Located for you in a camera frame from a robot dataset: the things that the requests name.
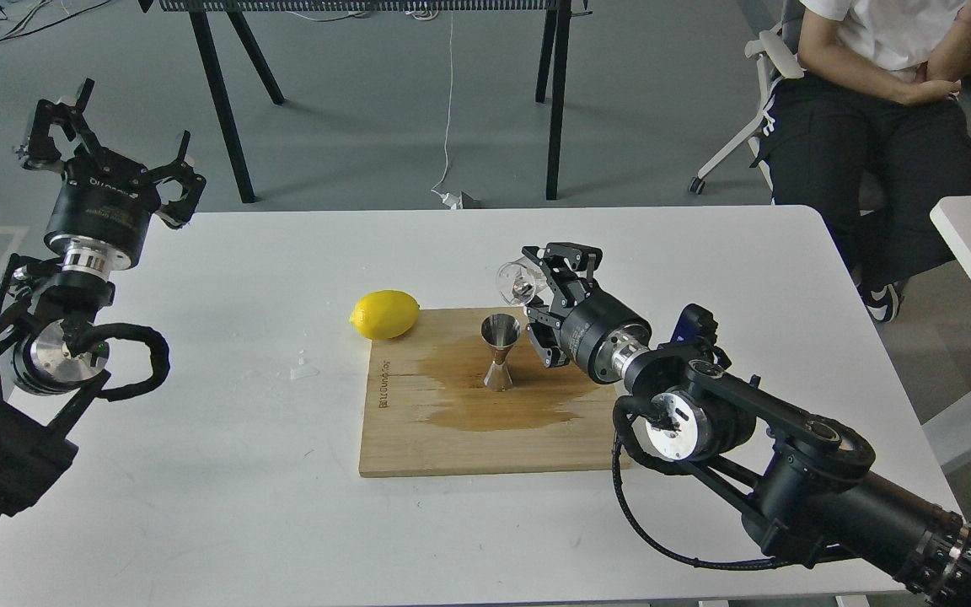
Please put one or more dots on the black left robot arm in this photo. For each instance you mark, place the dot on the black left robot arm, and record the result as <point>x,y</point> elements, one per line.
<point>55,359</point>

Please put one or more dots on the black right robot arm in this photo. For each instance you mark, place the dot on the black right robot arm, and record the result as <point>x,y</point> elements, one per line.
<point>802,483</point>

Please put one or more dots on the small clear glass cup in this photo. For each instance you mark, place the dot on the small clear glass cup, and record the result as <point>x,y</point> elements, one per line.
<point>522,283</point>

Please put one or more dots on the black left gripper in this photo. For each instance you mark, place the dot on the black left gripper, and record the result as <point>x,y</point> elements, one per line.
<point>102,215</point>

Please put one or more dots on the yellow lemon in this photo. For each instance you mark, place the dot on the yellow lemon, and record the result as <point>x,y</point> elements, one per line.
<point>384,315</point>

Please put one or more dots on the wooden cutting board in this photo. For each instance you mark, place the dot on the wooden cutting board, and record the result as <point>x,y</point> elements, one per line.
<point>427,411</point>

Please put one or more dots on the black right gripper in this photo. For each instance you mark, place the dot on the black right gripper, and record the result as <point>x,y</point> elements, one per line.
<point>583,323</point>

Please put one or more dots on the steel double jigger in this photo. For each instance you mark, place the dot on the steel double jigger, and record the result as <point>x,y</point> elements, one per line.
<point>500,332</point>

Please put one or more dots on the seated person white shirt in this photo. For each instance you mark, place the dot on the seated person white shirt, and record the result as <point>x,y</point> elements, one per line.
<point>873,136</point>

